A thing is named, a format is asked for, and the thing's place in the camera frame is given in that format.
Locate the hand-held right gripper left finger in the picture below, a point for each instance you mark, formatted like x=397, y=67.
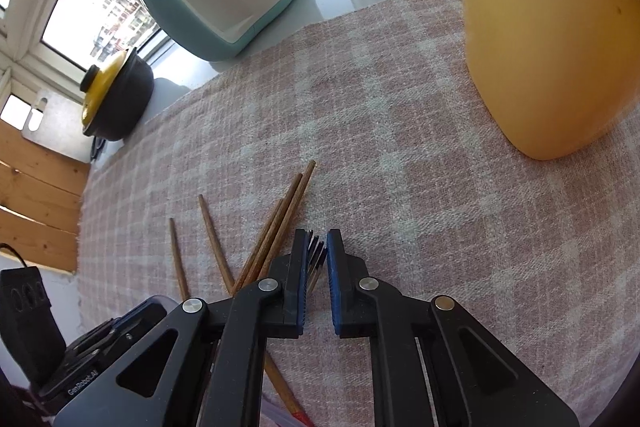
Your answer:
x=299, y=302

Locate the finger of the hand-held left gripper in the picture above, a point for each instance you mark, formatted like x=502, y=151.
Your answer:
x=142, y=316

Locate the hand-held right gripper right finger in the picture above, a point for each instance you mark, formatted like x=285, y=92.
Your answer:
x=336, y=302

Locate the black fork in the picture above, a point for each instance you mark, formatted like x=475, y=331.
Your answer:
x=315, y=254

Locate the yellow utensil holder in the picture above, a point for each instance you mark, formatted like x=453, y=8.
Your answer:
x=540, y=32

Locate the wooden slat panel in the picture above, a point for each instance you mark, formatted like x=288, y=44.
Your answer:
x=35, y=197

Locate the black scissors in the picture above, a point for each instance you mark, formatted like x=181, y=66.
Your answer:
x=97, y=149

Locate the pink plaid cloth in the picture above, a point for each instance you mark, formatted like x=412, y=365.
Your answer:
x=375, y=132

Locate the grey cutting board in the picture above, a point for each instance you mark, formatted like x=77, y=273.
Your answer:
x=60, y=127

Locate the black pot with yellow lid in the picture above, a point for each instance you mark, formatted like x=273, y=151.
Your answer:
x=122, y=107

